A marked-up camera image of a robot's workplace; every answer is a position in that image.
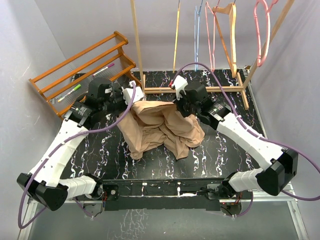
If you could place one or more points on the pink thick plastic hanger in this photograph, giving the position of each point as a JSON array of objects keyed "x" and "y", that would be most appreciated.
[{"x": 261, "y": 57}]

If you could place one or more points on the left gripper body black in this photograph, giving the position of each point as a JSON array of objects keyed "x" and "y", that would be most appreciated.
[{"x": 116, "y": 103}]

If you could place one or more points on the orange wooden shelf rack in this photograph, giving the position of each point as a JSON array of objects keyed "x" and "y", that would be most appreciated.
[{"x": 78, "y": 69}]

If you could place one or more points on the green marker pen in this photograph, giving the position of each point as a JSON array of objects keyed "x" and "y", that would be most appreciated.
[{"x": 73, "y": 90}]

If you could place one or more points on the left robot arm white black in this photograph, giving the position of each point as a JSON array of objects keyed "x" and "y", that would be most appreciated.
[{"x": 43, "y": 183}]

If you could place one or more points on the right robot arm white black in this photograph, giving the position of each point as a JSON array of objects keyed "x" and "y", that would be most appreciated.
[{"x": 277, "y": 166}]

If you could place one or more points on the pink marker pen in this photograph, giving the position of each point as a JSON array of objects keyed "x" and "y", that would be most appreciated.
[{"x": 103, "y": 69}]

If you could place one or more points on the wooden hanger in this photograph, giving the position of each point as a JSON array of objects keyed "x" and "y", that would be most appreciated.
[{"x": 231, "y": 11}]

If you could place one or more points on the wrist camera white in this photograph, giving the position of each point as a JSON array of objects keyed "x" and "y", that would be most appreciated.
[
  {"x": 128, "y": 93},
  {"x": 178, "y": 84}
]

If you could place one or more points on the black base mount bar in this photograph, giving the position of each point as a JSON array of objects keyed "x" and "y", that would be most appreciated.
[{"x": 158, "y": 194}]

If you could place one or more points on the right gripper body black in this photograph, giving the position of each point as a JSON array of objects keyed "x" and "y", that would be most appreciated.
[{"x": 186, "y": 109}]

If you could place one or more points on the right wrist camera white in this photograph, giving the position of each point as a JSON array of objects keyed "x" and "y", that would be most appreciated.
[{"x": 178, "y": 84}]

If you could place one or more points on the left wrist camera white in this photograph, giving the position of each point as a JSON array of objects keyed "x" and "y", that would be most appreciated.
[{"x": 128, "y": 93}]

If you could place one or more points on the gold yellow hanger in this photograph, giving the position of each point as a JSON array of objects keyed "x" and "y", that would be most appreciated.
[{"x": 176, "y": 36}]

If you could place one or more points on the wooden clothes rack frame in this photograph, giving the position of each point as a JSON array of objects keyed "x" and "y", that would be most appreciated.
[{"x": 242, "y": 86}]

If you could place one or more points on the beige t shirt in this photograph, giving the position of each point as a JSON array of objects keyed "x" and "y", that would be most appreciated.
[{"x": 150, "y": 124}]

